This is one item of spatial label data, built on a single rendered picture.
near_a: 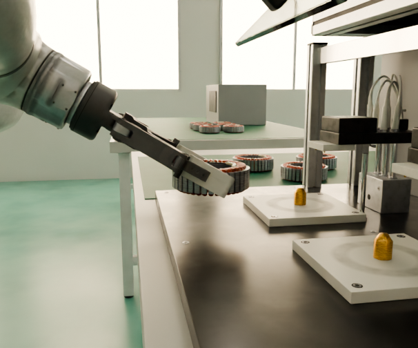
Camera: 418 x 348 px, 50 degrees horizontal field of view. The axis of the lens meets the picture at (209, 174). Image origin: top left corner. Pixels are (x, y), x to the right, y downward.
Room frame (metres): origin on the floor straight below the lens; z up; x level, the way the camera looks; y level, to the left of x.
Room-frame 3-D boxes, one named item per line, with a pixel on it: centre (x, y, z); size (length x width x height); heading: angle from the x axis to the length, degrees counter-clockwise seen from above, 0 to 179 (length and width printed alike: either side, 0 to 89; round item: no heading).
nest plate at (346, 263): (0.47, -0.19, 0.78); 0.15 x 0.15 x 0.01; 10
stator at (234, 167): (0.64, 0.00, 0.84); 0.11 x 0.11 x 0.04
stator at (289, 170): (1.08, -0.23, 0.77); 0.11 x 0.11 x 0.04
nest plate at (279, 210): (0.71, -0.15, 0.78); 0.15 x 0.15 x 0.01; 10
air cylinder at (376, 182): (0.73, -0.29, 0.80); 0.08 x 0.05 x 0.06; 10
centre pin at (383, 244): (0.47, -0.19, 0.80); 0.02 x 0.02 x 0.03
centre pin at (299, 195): (0.71, -0.15, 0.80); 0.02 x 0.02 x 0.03
